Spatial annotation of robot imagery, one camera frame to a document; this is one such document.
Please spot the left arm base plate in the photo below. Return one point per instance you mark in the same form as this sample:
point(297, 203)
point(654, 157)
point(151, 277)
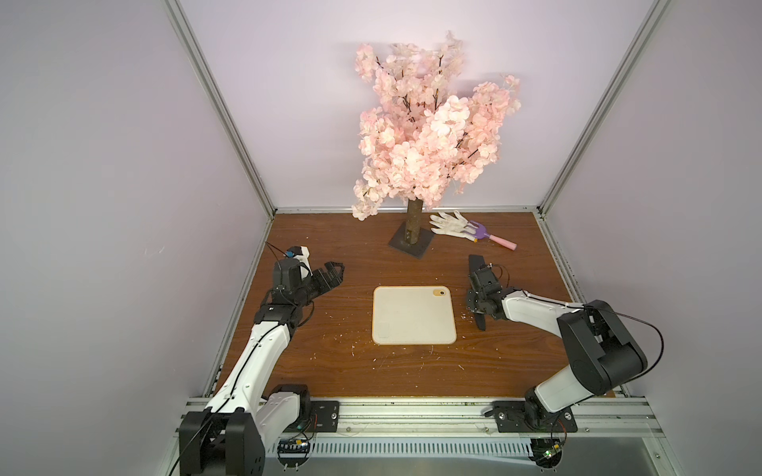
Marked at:
point(322, 417)

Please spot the pink cherry blossom tree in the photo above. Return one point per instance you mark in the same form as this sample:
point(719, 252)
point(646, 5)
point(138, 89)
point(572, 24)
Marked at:
point(423, 137)

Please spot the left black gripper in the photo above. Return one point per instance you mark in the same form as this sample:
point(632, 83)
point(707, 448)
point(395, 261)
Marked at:
point(332, 281)

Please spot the white work glove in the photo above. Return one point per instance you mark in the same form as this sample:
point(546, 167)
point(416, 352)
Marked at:
point(453, 225)

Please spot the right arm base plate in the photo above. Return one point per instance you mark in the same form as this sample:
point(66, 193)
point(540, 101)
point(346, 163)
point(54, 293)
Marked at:
point(522, 416)

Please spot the left circuit board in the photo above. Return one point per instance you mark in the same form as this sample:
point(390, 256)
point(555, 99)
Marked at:
point(293, 453)

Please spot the right circuit board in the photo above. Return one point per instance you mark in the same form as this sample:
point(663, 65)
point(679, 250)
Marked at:
point(546, 453)

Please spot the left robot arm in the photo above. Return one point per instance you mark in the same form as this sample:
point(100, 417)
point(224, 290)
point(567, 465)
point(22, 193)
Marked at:
point(232, 433)

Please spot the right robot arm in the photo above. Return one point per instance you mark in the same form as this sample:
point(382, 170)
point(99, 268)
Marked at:
point(602, 353)

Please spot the circuit board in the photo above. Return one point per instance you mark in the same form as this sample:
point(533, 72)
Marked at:
point(546, 453)
point(293, 453)

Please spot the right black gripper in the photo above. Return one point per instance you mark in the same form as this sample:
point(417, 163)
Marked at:
point(479, 292)

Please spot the cream cutting board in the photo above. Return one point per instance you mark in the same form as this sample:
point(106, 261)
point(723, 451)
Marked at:
point(414, 315)

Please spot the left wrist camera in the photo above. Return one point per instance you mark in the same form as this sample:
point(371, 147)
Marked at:
point(300, 253)

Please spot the aluminium front rail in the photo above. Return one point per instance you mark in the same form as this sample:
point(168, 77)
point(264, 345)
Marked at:
point(467, 419)

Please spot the purple pink garden rake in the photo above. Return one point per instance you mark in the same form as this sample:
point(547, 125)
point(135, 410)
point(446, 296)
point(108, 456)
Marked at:
point(479, 232)

